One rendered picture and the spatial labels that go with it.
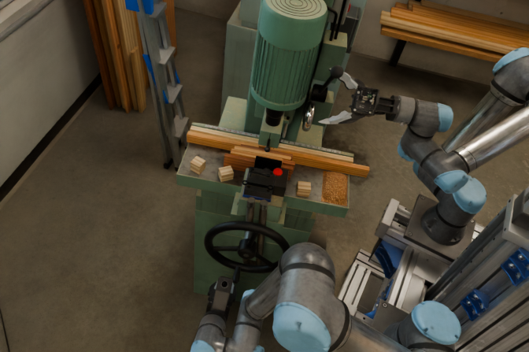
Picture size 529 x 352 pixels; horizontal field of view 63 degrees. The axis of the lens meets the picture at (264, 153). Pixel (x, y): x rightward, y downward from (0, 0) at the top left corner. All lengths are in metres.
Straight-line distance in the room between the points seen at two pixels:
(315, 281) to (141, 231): 1.64
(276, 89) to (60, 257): 1.57
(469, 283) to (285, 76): 0.78
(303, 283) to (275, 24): 0.64
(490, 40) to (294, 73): 2.36
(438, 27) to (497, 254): 2.28
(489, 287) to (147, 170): 1.95
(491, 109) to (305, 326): 0.93
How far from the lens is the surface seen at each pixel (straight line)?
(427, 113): 1.23
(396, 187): 2.89
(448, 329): 1.23
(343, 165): 1.56
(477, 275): 1.35
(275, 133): 1.41
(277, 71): 1.22
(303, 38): 1.15
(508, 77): 1.46
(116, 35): 2.72
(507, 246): 1.24
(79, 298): 2.31
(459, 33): 3.37
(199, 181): 1.49
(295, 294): 0.89
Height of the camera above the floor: 2.05
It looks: 47 degrees down
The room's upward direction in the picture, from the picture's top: 11 degrees clockwise
